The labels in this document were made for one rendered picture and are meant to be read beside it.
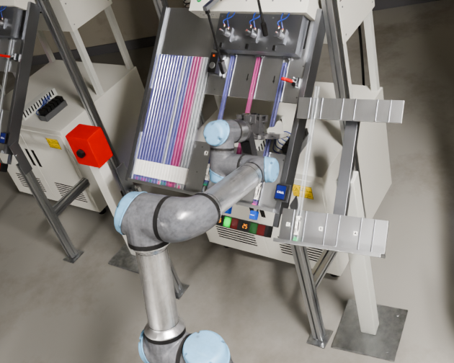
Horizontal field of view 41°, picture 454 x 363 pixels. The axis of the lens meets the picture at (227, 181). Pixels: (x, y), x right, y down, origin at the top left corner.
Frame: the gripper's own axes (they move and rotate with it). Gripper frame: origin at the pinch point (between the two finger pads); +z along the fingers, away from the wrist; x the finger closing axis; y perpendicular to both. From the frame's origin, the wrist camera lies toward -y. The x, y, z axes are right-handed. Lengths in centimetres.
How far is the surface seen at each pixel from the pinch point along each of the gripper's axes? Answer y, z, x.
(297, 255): -42.9, 7.2, -11.7
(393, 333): -77, 44, -39
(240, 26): 36.2, 3.9, 18.0
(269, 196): -20.8, -4.5, -4.3
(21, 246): -87, 31, 171
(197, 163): -14.5, -2.9, 27.9
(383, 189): -31, 97, -10
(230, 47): 28.7, 2.0, 20.1
